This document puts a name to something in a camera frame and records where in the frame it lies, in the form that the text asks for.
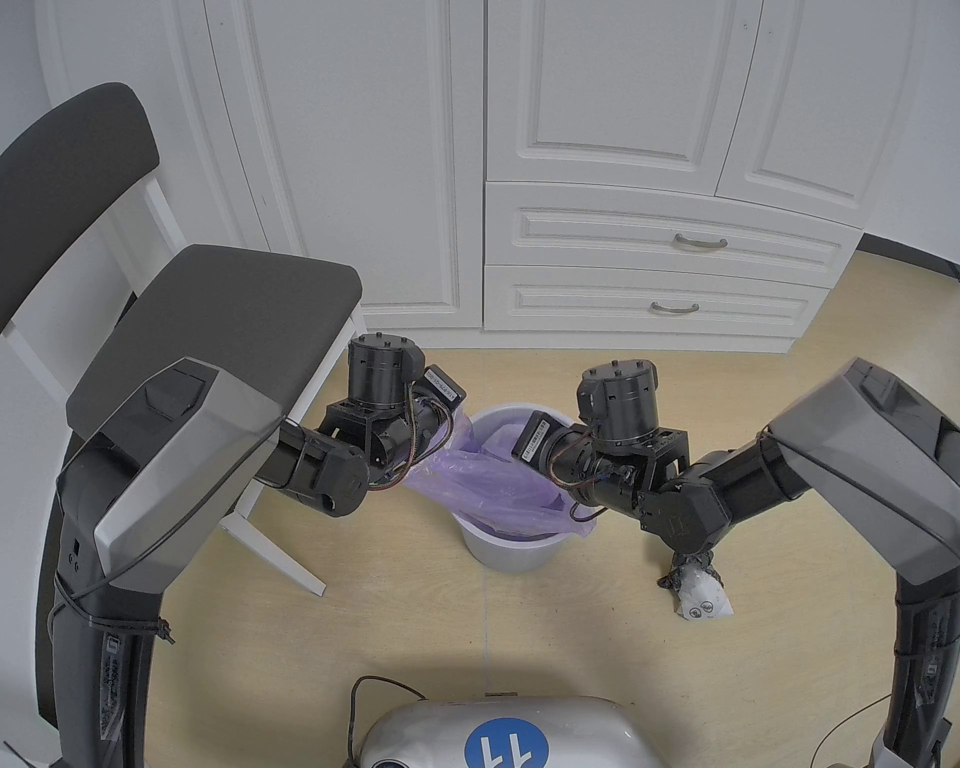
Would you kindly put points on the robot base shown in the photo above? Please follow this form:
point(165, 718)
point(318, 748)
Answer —
point(570, 735)

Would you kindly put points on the white trash bin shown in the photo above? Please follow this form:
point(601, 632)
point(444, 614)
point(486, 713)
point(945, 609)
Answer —
point(510, 555)

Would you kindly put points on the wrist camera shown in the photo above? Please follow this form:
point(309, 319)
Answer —
point(534, 439)
point(442, 384)

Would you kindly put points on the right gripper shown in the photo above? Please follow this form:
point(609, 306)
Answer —
point(592, 480)

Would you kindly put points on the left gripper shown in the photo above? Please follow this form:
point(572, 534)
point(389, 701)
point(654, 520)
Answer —
point(394, 450)

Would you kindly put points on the purple plastic bag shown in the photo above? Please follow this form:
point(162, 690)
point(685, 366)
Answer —
point(487, 480)

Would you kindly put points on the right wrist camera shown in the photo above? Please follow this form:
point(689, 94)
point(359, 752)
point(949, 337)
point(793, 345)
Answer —
point(534, 439)

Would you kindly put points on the white wardrobe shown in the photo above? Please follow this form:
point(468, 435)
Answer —
point(600, 75)

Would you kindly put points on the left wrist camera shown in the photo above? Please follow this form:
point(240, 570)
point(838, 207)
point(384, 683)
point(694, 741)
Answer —
point(442, 384)

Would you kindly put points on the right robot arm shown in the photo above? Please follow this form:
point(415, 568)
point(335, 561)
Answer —
point(840, 465)

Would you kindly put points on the white chair dark grey seat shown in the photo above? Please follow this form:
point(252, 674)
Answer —
point(247, 300)

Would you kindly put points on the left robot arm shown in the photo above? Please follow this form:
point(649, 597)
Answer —
point(172, 465)

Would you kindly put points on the black white plastic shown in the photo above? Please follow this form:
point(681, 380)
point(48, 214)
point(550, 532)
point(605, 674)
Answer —
point(701, 596)

